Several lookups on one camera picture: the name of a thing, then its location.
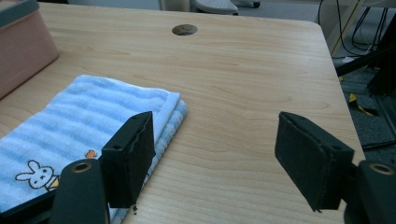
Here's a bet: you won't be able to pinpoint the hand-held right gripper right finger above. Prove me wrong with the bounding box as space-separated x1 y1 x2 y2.
274 111 355 213

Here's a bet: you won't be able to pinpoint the blue striped towel with rabbit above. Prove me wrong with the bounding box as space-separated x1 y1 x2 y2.
0 74 189 224

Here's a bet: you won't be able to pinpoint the chair base with casters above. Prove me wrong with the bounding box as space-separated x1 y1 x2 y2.
190 0 262 16

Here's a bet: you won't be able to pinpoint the yellow and black tape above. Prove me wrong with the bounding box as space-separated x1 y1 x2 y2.
347 92 379 118

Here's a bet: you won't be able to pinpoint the pink storage box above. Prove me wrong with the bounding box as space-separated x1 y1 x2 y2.
0 0 60 101

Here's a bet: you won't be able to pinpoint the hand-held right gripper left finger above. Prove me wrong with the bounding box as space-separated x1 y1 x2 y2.
99 110 157 209

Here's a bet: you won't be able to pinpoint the black cables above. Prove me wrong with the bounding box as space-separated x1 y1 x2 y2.
317 0 390 59

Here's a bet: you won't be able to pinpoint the black metal stand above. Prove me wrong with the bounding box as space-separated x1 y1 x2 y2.
335 13 396 97

